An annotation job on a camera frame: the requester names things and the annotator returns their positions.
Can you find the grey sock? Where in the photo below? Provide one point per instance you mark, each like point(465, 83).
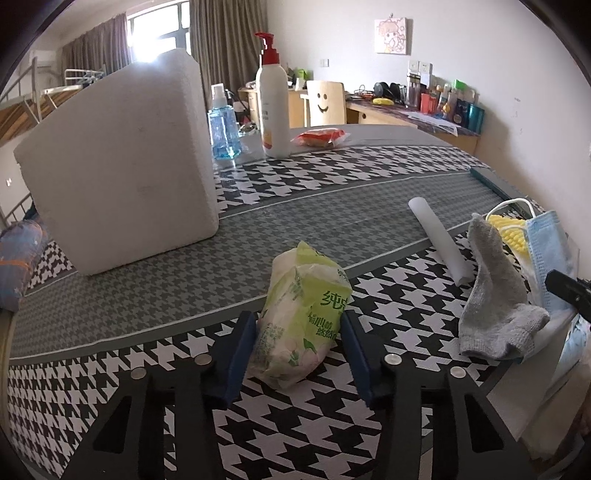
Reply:
point(498, 322)

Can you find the brown curtain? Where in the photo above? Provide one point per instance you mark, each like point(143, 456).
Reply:
point(104, 47)
point(223, 41)

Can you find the blue spray bottle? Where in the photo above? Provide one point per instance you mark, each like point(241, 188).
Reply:
point(223, 129)

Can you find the metal bunk bed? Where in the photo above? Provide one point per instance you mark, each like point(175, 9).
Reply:
point(25, 104)

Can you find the red snack packet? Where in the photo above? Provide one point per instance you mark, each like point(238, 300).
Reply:
point(321, 138)

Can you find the yellow object on desk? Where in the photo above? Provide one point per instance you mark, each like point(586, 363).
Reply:
point(383, 101)

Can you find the brown right curtain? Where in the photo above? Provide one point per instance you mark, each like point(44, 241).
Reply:
point(223, 41)

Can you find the blue face mask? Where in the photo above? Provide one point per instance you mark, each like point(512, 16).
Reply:
point(549, 250)

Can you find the yellow foam net sleeve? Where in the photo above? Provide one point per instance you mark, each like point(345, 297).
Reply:
point(513, 234)

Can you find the white paper roll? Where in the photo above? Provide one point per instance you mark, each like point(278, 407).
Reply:
point(461, 272)

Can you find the cartoon wall picture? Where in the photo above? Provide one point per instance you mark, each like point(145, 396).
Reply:
point(393, 36)

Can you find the white lotion pump bottle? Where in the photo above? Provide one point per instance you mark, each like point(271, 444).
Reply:
point(272, 92)

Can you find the brown left curtain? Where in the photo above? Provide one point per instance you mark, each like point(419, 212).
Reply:
point(104, 47)

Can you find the papers on desk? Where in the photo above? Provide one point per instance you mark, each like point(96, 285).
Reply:
point(442, 124)

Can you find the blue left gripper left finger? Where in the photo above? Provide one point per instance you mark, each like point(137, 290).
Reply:
point(231, 357)

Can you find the teal bottle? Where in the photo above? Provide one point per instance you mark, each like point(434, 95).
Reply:
point(476, 116)

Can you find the smiley wooden chair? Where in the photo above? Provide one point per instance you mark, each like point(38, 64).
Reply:
point(327, 103)

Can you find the wooden desk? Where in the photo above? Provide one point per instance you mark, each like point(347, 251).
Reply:
point(365, 112)

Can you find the white foam box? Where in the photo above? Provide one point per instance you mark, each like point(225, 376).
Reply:
point(123, 170)

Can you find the blue plaid quilt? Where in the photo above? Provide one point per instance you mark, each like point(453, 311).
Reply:
point(21, 248)

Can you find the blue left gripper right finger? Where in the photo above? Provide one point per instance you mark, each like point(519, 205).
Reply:
point(364, 352)

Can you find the houndstooth table cloth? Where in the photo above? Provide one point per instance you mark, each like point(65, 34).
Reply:
point(110, 376)

